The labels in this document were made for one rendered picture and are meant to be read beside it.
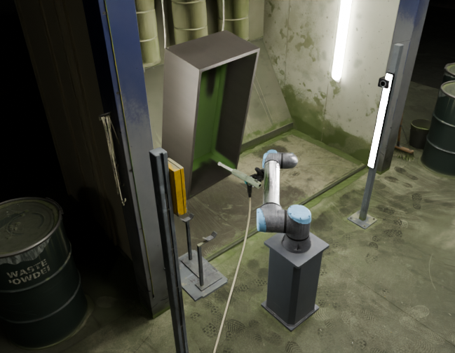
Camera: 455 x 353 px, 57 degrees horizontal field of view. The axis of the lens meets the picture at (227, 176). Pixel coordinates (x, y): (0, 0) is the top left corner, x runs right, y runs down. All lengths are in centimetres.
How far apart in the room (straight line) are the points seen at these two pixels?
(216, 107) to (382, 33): 174
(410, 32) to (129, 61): 280
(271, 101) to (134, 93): 321
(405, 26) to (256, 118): 188
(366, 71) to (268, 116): 130
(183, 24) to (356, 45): 173
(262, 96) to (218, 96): 162
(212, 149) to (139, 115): 175
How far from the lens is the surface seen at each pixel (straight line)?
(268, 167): 303
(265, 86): 528
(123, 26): 215
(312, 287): 305
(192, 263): 248
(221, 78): 356
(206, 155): 397
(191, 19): 427
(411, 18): 427
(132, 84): 224
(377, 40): 447
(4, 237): 289
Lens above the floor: 255
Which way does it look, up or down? 34 degrees down
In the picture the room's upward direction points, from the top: 1 degrees counter-clockwise
